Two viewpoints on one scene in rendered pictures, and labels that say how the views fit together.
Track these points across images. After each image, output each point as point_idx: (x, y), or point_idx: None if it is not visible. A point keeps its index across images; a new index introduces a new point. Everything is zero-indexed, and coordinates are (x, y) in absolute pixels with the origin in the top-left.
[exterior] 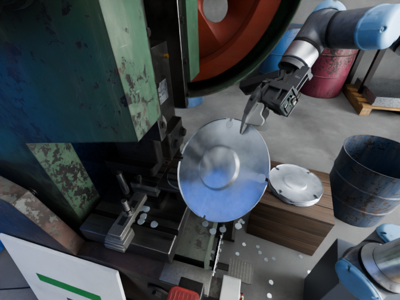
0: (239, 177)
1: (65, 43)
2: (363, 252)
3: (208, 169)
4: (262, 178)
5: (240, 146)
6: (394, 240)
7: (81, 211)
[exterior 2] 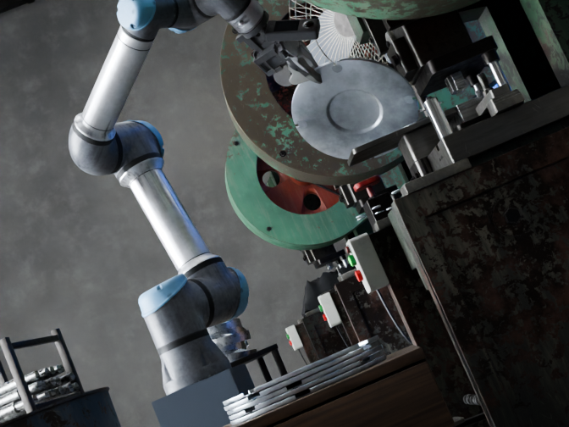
0: (326, 122)
1: None
2: (217, 255)
3: (367, 112)
4: (301, 124)
5: (323, 93)
6: (191, 228)
7: None
